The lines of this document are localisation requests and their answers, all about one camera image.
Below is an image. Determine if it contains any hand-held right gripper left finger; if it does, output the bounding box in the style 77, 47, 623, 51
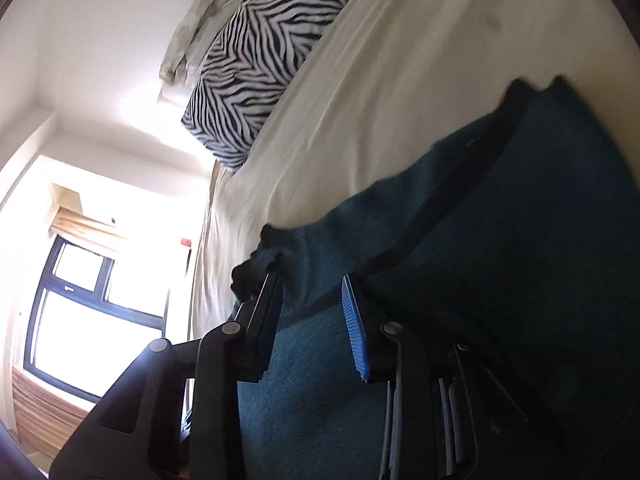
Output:
50, 272, 284, 480

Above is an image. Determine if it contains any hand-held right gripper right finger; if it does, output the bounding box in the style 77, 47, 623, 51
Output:
341, 274, 533, 480

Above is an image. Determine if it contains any dark teal knit sweater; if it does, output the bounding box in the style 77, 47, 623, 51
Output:
230, 75, 640, 480

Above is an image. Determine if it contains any black framed window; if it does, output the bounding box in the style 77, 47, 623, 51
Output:
22, 234, 170, 404

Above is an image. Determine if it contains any tan roller blind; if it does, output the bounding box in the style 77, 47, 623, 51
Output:
49, 183, 130, 254

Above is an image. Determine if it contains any zebra print pillow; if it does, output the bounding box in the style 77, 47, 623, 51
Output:
180, 0, 357, 174

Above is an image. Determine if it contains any bed with cream sheet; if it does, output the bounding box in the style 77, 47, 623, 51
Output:
189, 0, 640, 341

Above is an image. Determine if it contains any white crumpled duvet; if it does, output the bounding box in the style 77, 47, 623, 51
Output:
157, 0, 281, 105

